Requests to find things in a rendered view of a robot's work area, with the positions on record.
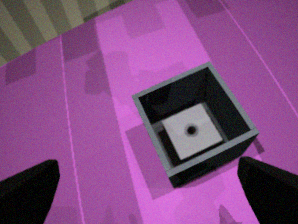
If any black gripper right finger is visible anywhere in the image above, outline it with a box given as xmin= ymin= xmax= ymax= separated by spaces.
xmin=237 ymin=156 xmax=298 ymax=224

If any dark grey open box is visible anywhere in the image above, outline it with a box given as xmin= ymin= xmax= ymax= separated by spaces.
xmin=131 ymin=61 xmax=260 ymax=188

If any grey square plate with hole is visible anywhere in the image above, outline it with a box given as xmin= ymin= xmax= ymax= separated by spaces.
xmin=162 ymin=103 xmax=223 ymax=164

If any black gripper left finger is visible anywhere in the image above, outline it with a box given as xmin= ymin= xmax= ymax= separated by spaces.
xmin=0 ymin=159 xmax=60 ymax=224

